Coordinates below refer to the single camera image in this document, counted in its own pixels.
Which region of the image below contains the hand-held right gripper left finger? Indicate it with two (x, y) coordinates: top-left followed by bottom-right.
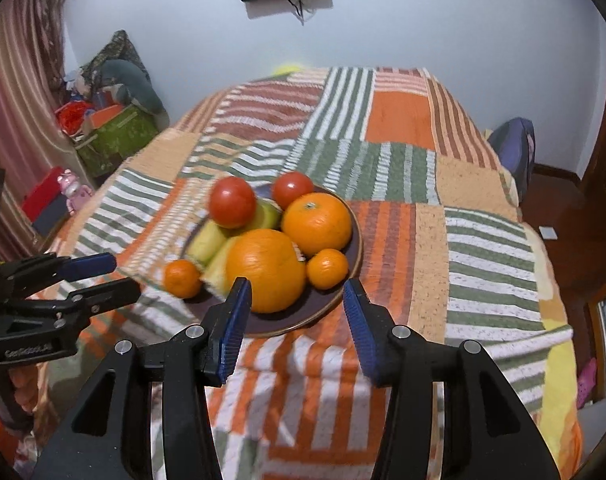
(30, 276), (254, 480)

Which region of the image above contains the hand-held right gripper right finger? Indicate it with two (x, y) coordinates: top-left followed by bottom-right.
(343, 277), (556, 480)

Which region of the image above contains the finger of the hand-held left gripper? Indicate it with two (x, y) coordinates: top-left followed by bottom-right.
(0, 252), (118, 292)
(13, 277), (142, 322)

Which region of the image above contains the purple plate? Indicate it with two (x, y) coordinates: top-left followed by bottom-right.
(180, 182), (364, 338)

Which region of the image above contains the yellow banana piece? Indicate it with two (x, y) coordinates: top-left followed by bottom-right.
(188, 200), (284, 271)
(200, 239), (240, 297)

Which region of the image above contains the large orange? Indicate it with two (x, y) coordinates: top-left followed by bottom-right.
(225, 228), (308, 314)
(282, 192), (354, 258)

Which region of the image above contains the small tangerine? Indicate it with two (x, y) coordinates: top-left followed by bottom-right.
(306, 248), (350, 291)
(163, 258), (204, 298)

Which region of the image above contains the red tomato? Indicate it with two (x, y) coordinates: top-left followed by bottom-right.
(272, 171), (315, 210)
(209, 176), (258, 230)

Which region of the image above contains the pink rabbit toy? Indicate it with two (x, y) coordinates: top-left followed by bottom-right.
(57, 171), (94, 216)

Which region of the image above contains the red box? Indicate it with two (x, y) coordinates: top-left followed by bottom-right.
(22, 167), (71, 222)

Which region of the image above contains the green cardboard box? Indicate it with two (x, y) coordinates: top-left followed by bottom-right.
(75, 105), (160, 178)

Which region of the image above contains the striped patchwork blanket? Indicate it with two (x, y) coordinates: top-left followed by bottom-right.
(33, 65), (584, 480)

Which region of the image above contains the red bag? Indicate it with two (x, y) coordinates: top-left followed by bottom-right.
(55, 101), (96, 136)

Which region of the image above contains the orange box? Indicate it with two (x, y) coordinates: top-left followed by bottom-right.
(90, 105), (127, 129)

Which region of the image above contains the striped brown curtain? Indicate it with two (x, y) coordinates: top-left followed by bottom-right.
(0, 0), (84, 261)

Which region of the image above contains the dark patterned cushion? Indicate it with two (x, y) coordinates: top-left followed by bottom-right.
(80, 30), (151, 81)

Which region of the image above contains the pink slipper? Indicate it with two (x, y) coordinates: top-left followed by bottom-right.
(577, 357), (598, 409)

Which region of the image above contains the blue backpack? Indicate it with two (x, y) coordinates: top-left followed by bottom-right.
(487, 117), (536, 206)

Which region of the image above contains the black monitor cable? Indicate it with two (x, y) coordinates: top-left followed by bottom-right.
(284, 0), (310, 24)

